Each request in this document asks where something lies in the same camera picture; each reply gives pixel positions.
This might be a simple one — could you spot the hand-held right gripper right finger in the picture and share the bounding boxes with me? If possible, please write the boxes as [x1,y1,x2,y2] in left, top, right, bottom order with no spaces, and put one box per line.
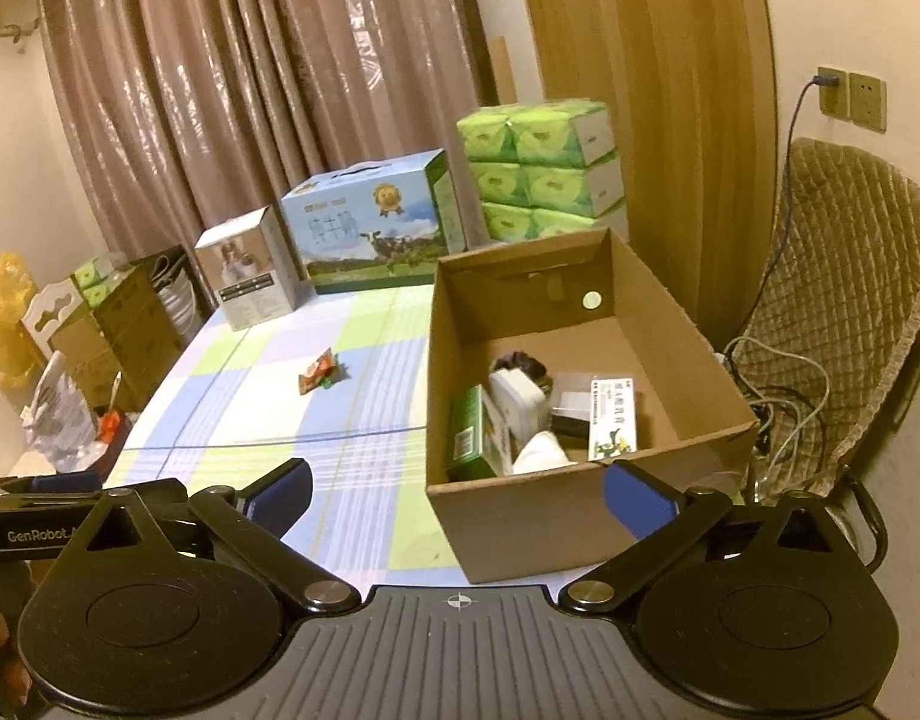
[561,459,843,616]

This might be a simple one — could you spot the empty wall socket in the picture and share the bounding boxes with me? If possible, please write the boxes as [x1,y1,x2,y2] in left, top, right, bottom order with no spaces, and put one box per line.
[846,73,887,130]

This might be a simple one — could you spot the stacked cardboard boxes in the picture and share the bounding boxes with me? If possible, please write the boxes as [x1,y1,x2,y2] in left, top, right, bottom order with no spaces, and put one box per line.
[50,244,192,415]

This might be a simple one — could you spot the yellow plastic bag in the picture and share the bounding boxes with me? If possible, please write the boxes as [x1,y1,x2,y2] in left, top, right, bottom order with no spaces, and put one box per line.
[0,253,41,389]

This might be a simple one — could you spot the white plastic bag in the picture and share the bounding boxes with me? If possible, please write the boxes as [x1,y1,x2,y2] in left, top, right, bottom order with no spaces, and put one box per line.
[23,351,101,466]

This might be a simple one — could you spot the dark fuzzy hair tie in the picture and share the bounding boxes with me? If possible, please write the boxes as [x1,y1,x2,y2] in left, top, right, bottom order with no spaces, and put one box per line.
[497,350,555,385]

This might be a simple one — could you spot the wall socket with plug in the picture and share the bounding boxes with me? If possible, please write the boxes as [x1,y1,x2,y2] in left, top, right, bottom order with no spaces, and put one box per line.
[817,67,851,121]

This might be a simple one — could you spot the white cloth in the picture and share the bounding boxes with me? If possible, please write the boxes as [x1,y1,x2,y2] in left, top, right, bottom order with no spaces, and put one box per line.
[511,427,577,476]

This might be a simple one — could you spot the bundle of green tissue packs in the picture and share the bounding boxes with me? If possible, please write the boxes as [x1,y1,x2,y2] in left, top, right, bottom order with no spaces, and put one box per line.
[457,99,630,245]

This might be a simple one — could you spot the small white box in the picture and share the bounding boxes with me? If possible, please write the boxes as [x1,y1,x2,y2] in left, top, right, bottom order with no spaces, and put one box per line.
[490,369,549,428]

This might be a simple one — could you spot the quilted beige cushion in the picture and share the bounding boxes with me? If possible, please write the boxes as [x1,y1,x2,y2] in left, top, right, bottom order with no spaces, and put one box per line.
[730,136,920,571]

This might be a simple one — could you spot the cardboard box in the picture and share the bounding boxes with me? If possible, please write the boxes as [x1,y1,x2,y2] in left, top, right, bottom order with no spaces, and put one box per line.
[425,226,761,586]

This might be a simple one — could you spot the small black box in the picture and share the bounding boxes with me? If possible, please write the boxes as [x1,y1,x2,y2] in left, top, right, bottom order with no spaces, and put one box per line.
[548,406,597,442]

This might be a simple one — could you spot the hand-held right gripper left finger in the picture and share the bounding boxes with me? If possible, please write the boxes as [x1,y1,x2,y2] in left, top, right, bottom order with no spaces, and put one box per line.
[73,457,359,614]

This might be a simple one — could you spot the checked tablecloth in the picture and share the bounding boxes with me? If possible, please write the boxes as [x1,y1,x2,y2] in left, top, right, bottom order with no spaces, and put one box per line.
[103,240,581,593]

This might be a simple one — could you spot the stack of white bowls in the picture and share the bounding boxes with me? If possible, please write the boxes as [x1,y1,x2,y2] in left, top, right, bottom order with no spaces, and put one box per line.
[155,255,203,338]

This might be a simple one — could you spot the small orange snack packet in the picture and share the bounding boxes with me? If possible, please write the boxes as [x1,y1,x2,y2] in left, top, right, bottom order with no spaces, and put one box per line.
[298,347,348,395]

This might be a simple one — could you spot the white medicine box green dinosaur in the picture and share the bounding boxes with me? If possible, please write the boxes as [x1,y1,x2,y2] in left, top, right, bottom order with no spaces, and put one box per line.
[589,375,642,460]

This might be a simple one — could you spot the wooden door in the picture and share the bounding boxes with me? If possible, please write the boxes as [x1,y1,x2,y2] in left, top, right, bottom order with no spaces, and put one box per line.
[508,0,777,346]

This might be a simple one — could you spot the brown curtain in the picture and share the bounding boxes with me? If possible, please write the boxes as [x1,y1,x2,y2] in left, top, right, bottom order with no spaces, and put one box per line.
[35,0,498,278]

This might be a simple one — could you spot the dark charger cable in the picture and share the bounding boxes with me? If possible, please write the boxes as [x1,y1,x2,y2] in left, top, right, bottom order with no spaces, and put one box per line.
[760,79,825,297]

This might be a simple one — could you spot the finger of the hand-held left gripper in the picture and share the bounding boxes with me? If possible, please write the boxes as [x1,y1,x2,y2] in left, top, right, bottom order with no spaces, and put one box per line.
[130,478,239,541]
[0,471,104,497]

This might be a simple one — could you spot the white box with photo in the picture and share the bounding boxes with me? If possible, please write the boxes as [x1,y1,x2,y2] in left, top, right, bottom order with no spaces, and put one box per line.
[194,205,299,332]

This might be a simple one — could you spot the tangled cables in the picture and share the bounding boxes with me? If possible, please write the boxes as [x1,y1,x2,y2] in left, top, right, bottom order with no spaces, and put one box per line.
[718,337,832,482]

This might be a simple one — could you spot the green small box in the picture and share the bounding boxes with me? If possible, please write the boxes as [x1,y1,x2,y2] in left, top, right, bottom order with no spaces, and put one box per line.
[446,384,515,482]

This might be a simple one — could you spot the green tissue pack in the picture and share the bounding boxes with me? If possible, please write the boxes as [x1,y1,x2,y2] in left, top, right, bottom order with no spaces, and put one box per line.
[73,256,117,308]

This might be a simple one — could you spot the white cardboard piece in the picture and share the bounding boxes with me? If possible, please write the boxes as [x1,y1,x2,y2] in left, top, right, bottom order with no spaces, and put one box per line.
[20,277,82,352]

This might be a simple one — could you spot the blue milk carton box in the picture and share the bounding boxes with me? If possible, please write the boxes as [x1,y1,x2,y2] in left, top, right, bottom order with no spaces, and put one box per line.
[281,150,467,295]

